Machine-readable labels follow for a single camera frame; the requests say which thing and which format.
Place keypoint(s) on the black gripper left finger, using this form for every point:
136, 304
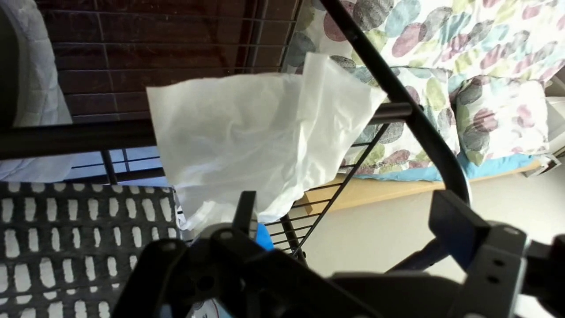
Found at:
243, 213

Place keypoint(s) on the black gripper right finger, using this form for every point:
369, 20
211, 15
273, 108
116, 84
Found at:
459, 227

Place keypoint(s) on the white cloth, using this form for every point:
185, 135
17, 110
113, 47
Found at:
247, 135

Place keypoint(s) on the floral pillow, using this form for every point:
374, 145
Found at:
505, 117

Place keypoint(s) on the dark wooden dresser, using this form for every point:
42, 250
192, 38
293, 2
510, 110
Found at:
176, 36

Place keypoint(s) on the floral patterned fabric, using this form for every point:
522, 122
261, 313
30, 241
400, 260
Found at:
469, 36

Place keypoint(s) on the light wooden bed frame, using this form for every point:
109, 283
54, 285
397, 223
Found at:
376, 191

